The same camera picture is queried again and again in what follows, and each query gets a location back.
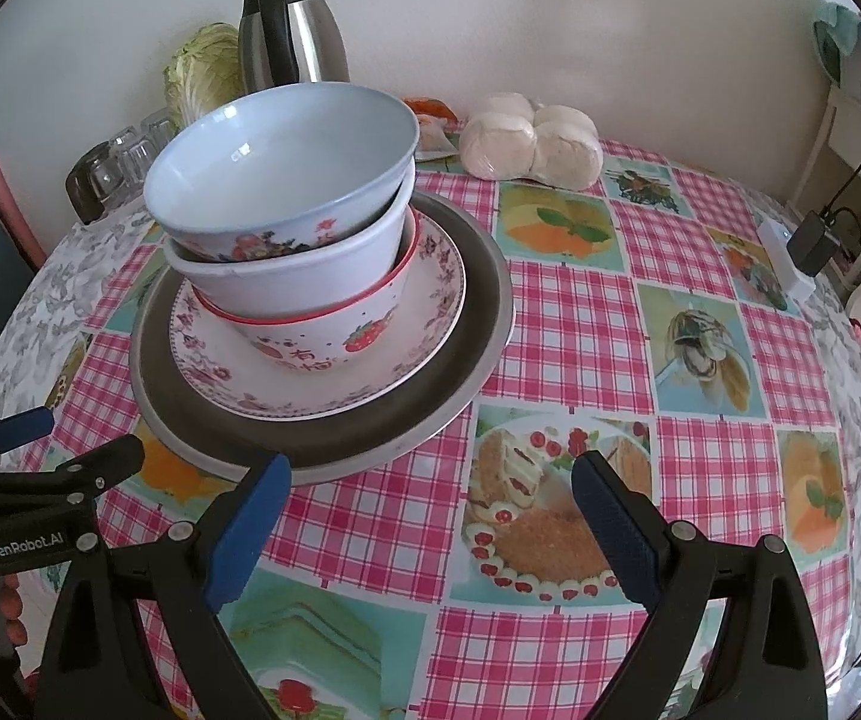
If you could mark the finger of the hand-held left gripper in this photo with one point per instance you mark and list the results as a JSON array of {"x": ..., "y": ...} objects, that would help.
[
  {"x": 104, "y": 461},
  {"x": 14, "y": 431}
]

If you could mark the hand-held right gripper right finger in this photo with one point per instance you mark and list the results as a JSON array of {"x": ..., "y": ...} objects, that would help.
[{"x": 614, "y": 532}]

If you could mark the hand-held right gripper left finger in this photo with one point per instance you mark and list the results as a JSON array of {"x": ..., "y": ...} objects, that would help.
[{"x": 246, "y": 532}]

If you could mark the red-rimmed strawberry print bowl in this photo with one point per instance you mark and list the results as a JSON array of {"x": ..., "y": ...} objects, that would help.
[{"x": 310, "y": 345}]

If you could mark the stainless steel basin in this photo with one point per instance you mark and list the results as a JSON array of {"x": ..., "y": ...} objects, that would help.
[{"x": 468, "y": 330}]

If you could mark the pink floral rim plate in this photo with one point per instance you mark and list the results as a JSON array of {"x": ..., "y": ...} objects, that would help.
[{"x": 430, "y": 315}]

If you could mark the white bowl with floral print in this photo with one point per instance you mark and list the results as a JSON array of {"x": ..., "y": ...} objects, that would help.
[{"x": 288, "y": 157}]

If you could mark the pink checked tablecloth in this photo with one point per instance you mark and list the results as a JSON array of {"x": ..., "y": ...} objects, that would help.
[{"x": 700, "y": 390}]

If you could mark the clear glass cup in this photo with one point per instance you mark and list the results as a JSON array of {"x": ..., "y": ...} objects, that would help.
[
  {"x": 130, "y": 161},
  {"x": 159, "y": 131}
]

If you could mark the white power strip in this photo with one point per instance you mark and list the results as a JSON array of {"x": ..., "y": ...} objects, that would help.
[{"x": 783, "y": 255}]

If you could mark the black power adapter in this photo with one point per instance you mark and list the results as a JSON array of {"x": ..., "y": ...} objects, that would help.
[{"x": 813, "y": 244}]

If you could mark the napa cabbage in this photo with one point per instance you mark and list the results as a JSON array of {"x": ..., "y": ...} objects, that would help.
[{"x": 205, "y": 75}]

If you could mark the bag of white steamed buns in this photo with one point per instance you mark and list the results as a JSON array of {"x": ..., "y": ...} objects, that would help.
[{"x": 520, "y": 142}]

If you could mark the orange snack packet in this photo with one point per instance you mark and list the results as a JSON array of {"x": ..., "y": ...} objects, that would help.
[
  {"x": 434, "y": 139},
  {"x": 430, "y": 106}
]

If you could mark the stainless steel thermos jug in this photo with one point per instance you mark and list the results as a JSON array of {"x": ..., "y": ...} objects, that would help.
[{"x": 310, "y": 37}]

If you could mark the teal patterned cloth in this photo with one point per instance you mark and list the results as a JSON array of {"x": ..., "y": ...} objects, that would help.
[{"x": 839, "y": 37}]

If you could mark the white wooden frame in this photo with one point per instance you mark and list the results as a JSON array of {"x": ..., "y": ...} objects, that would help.
[{"x": 828, "y": 135}]

